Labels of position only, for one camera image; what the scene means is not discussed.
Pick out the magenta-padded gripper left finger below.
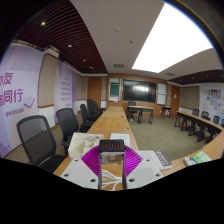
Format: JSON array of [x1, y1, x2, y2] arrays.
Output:
[[59, 145, 103, 191]]

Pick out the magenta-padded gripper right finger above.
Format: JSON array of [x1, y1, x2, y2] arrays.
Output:
[[121, 145, 165, 191]]

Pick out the small black charger block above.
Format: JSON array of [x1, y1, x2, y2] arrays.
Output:
[[98, 139, 126, 165]]

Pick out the thick white book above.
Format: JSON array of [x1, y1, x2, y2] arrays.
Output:
[[138, 149, 173, 171]]

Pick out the white paper sheets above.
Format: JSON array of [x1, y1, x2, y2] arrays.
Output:
[[109, 132, 132, 148]]

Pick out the white marker set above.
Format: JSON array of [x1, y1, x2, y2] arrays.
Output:
[[183, 156, 198, 167]]

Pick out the black mesh office chair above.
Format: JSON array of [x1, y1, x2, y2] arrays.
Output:
[[16, 115, 68, 174], [55, 107, 93, 156]]

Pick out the green booklet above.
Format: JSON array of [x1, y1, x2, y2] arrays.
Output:
[[192, 150, 213, 164]]

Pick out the dark-legged wooden desk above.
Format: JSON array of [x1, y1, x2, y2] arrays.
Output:
[[126, 105, 155, 125]]

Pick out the group of black chairs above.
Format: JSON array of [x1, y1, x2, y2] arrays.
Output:
[[191, 108, 224, 134], [79, 98, 107, 126]]

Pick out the small wooden desk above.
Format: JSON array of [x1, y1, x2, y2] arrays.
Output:
[[161, 105, 172, 118]]

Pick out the long wooden table row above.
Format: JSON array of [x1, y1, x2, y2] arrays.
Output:
[[174, 111, 224, 143]]

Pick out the wooden door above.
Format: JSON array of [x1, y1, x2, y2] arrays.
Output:
[[170, 84, 181, 118], [87, 76, 103, 108]]

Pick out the green and white board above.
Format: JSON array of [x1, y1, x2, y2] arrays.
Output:
[[108, 77, 121, 103]]

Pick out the bright ceiling light panel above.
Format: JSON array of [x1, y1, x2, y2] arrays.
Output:
[[131, 2, 214, 74]]

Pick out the white wall board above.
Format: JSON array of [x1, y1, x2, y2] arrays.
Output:
[[156, 82, 167, 106]]

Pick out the large black wall screen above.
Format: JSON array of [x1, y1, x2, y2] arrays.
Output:
[[122, 79, 157, 104]]

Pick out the narrow purple wall banner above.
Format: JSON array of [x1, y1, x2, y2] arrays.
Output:
[[53, 60, 77, 114]]

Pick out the wide purple wall banner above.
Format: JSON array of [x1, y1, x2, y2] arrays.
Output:
[[0, 44, 44, 158]]

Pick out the colourful wall posters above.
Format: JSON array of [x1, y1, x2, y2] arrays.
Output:
[[206, 88, 224, 118]]

